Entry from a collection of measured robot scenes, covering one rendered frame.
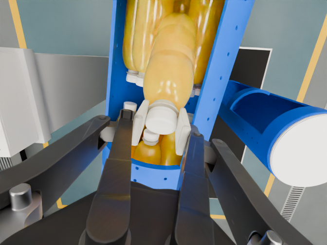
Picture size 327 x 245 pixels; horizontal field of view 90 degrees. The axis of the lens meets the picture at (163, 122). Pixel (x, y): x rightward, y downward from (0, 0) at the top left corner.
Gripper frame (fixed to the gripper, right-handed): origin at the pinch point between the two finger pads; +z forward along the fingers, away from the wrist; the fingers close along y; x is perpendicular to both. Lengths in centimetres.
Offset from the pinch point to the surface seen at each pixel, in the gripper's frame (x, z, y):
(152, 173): -15.9, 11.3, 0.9
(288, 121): -3, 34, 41
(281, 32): 48, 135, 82
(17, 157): -115, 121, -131
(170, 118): 0.6, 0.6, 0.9
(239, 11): 16.5, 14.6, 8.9
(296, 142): -8, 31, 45
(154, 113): 0.6, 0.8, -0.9
